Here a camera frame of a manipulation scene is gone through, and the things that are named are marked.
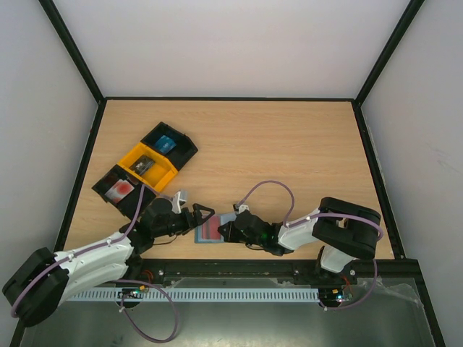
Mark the black card stack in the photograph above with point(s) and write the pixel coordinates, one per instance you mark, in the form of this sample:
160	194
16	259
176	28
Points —
142	165

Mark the blue card stack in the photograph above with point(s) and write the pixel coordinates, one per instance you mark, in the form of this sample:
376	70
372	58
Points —
165	144

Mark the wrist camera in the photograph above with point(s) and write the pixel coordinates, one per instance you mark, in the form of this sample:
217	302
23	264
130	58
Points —
178	200
240	207

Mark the black aluminium frame rail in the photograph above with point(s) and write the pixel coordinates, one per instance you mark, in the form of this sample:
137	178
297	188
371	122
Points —
298	272

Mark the light blue slotted cable duct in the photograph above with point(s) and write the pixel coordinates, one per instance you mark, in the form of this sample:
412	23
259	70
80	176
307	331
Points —
252	295

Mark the teal card holder wallet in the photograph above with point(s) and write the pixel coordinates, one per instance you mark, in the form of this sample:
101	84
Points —
225	218

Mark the red white card stack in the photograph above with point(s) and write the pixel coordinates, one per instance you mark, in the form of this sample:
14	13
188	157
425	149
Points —
119	191

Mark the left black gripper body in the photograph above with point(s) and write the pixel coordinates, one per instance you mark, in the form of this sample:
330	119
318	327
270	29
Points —
179	227

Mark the black bin with red cards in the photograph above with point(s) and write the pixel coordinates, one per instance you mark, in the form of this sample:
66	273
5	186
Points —
128	205

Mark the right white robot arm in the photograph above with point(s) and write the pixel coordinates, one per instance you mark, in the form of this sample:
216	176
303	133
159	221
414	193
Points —
350	232

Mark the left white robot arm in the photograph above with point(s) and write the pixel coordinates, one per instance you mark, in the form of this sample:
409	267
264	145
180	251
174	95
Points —
47	279

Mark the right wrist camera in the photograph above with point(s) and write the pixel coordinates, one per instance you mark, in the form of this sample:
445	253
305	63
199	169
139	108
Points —
240	207

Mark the yellow bin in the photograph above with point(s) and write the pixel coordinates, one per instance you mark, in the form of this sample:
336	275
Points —
158	176

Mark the red card in holder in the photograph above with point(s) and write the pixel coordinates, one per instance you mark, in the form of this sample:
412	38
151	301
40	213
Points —
209	230

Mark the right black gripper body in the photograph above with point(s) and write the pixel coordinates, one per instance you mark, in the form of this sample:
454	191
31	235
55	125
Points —
230	231

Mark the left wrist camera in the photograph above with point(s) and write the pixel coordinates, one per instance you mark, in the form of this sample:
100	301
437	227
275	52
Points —
178	200

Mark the black bin with blue cards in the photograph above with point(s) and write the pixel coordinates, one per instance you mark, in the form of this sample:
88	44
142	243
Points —
181	154

